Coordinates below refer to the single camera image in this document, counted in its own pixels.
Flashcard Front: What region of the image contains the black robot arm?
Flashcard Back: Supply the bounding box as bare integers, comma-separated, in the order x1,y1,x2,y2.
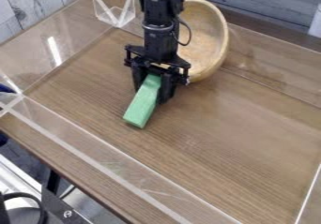
124,0,191,103

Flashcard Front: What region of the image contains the clear acrylic corner bracket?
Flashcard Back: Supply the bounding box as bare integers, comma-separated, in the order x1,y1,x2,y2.
92,0,136,28

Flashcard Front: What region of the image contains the black metal table leg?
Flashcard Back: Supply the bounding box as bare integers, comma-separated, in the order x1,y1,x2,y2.
47,171,61,195

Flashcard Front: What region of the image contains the clear acrylic front wall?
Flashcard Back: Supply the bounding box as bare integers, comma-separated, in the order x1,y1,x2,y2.
0,77,242,224

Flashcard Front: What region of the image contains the green rectangular block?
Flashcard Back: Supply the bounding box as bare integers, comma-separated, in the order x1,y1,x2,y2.
123,75,160,128

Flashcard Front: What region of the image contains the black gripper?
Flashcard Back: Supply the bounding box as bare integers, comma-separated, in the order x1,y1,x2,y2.
124,44,191,104

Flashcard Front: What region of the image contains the black cable loop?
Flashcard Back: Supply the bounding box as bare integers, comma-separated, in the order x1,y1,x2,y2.
0,191,49,224

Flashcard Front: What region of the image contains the brown wooden bowl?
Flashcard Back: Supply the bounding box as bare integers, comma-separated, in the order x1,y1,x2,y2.
178,0,230,82

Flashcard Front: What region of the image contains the grey metal clamp plate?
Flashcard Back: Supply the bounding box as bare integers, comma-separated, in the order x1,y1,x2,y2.
41,188,92,224

